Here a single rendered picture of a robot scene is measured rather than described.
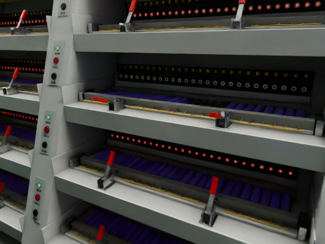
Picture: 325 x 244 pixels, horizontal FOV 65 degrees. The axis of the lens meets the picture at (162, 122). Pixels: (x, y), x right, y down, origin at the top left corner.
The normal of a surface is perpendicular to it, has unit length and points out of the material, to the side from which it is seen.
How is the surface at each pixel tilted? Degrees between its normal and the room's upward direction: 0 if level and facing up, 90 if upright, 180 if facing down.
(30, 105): 109
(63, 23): 90
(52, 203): 90
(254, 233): 19
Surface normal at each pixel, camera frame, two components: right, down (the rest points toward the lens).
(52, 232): 0.88, 0.15
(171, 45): -0.48, 0.29
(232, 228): -0.01, -0.95
